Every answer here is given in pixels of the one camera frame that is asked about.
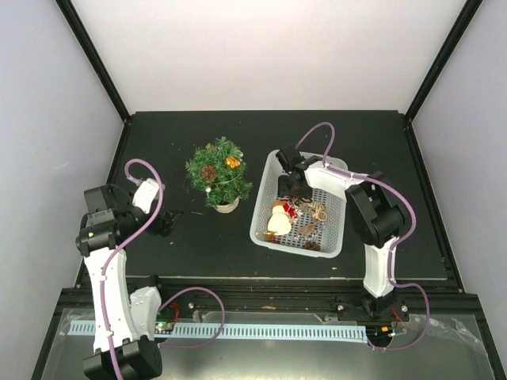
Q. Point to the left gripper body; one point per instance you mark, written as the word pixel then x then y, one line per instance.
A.
pixel 155 228

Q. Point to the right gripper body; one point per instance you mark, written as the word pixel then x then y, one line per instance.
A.
pixel 289 189

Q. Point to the white ball string lights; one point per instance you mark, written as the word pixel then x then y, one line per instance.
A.
pixel 225 176

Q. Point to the brown pine cone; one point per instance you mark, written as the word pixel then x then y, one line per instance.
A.
pixel 209 173
pixel 312 245

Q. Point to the gold bell ornament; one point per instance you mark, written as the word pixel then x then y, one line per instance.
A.
pixel 269 236

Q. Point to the gold foil gift box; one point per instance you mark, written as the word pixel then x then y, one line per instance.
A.
pixel 233 163

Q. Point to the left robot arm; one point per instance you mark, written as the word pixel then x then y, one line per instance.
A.
pixel 124 345

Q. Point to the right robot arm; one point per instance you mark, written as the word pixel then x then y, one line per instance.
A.
pixel 377 217

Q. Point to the wooden merry christmas sign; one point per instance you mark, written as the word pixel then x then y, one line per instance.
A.
pixel 315 209

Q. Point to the white tree pot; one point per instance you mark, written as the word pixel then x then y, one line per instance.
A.
pixel 227 208

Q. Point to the small green christmas tree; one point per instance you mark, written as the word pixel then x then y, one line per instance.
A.
pixel 202 157

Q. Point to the white snowman ornament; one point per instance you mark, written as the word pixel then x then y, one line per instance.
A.
pixel 283 216

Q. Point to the burlap sack ornament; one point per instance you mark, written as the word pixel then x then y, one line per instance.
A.
pixel 308 229

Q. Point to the silver glitter sprig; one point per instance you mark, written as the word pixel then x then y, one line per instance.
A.
pixel 315 235

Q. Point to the white plastic basket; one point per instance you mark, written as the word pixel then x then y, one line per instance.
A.
pixel 330 240

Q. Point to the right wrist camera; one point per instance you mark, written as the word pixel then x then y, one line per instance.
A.
pixel 290 160

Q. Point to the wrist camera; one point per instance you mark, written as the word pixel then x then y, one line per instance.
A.
pixel 146 194
pixel 290 160

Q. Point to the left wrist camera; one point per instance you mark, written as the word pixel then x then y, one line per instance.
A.
pixel 146 194

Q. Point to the white slotted cable duct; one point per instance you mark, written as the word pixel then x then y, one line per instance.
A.
pixel 236 331

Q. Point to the black aluminium frame rail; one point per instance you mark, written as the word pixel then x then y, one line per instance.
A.
pixel 285 295

